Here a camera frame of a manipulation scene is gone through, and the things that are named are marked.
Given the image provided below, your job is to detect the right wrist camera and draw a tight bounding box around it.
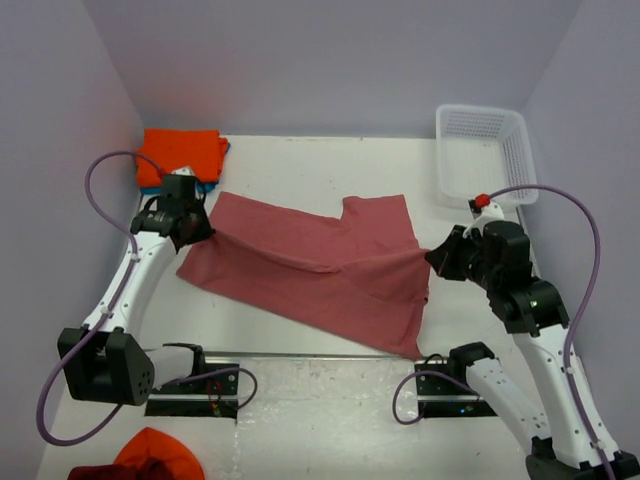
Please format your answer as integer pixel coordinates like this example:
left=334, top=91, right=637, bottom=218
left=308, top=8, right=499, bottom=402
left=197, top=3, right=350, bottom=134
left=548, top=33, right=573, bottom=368
left=465, top=194, right=505, bottom=236

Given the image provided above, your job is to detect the folded orange t shirt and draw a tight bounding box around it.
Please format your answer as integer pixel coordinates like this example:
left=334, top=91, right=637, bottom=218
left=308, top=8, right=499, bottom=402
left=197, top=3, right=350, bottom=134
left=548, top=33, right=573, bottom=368
left=137, top=128, right=230, bottom=185

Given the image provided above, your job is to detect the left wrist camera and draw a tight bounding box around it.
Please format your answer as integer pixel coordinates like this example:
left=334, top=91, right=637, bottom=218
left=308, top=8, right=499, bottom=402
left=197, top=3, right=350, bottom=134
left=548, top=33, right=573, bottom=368
left=172, top=166, right=195, bottom=176

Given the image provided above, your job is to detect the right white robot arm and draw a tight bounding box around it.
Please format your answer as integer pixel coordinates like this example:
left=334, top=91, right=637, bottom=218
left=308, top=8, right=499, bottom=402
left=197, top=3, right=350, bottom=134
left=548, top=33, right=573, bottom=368
left=425, top=220, right=639, bottom=479

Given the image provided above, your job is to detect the white plastic basket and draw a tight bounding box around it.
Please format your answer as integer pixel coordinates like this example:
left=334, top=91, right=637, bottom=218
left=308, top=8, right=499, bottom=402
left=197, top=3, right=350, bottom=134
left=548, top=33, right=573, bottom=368
left=435, top=104, right=538, bottom=210

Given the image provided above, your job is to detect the folded blue t shirt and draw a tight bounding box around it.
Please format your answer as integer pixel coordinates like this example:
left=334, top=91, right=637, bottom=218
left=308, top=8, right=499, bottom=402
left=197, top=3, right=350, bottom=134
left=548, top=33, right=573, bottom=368
left=140, top=142, right=231, bottom=196

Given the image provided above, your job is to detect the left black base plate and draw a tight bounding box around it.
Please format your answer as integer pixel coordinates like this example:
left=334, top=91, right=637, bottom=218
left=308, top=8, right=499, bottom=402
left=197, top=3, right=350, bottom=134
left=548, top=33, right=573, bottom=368
left=144, top=371, right=239, bottom=420

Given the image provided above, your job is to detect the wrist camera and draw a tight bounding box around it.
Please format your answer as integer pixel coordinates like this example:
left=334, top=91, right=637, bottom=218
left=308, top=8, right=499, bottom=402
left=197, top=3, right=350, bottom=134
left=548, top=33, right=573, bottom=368
left=465, top=194, right=505, bottom=236
left=172, top=166, right=195, bottom=176

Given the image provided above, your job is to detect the pink t shirt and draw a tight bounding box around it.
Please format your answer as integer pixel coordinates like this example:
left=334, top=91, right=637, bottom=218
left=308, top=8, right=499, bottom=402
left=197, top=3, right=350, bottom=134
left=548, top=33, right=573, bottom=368
left=176, top=192, right=430, bottom=359

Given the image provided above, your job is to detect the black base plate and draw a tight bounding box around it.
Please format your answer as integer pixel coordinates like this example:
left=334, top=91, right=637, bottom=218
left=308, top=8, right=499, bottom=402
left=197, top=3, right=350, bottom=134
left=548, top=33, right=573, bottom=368
left=414, top=353, right=497, bottom=419
left=144, top=371, right=239, bottom=420

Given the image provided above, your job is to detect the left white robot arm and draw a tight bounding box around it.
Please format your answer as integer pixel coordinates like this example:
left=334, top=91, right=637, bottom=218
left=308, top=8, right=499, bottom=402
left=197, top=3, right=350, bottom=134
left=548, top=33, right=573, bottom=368
left=57, top=167, right=215, bottom=406

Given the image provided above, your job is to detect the orange cloth at front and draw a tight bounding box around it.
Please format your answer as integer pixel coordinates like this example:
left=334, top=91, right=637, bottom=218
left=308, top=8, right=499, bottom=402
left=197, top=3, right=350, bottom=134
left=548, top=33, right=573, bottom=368
left=114, top=427, right=206, bottom=480

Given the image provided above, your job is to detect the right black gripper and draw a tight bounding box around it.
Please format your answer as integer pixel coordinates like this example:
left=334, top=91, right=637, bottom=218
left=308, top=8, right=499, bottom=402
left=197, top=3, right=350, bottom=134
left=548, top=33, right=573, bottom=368
left=425, top=224, right=499, bottom=290

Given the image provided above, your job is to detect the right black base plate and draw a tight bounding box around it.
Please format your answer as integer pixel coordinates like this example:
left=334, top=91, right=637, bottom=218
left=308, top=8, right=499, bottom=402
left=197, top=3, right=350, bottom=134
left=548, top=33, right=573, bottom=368
left=414, top=353, right=497, bottom=419

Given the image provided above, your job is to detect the dark red cloth at front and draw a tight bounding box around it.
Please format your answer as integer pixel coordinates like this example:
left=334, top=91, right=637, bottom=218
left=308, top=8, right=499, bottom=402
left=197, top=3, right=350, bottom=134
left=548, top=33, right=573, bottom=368
left=67, top=460, right=174, bottom=480

